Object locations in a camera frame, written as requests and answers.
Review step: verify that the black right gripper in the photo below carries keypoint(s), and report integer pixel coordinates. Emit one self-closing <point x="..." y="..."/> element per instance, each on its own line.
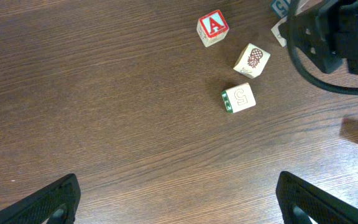
<point x="327" y="33"/>

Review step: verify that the red letter A block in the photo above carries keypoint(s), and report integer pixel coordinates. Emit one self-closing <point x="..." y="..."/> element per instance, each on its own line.
<point x="212" y="28"/>

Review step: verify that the green edged number five block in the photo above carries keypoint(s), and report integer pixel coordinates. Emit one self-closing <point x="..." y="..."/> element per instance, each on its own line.
<point x="238" y="98"/>

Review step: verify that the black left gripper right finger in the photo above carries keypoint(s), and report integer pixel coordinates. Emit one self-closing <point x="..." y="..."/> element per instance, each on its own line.
<point x="302" y="202"/>

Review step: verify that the pineapple picture wooden block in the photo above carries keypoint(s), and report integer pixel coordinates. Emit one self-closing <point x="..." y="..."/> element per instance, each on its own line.
<point x="251" y="61"/>

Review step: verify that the ice cream number four block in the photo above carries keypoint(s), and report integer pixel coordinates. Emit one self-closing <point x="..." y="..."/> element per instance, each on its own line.
<point x="275" y="31"/>

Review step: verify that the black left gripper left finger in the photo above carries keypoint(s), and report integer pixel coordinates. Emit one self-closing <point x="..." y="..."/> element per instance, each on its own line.
<point x="55" y="203"/>

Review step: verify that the blue edged wooden block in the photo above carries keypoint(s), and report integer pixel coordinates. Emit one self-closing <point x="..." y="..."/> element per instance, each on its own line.
<point x="281" y="7"/>

